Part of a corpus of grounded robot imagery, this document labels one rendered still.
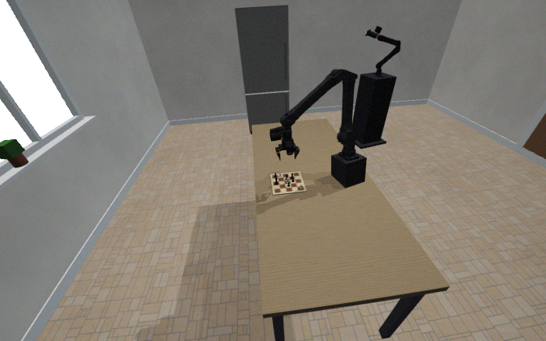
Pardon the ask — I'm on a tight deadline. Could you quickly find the brown and cream chessboard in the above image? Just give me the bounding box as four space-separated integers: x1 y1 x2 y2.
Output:
270 171 306 195

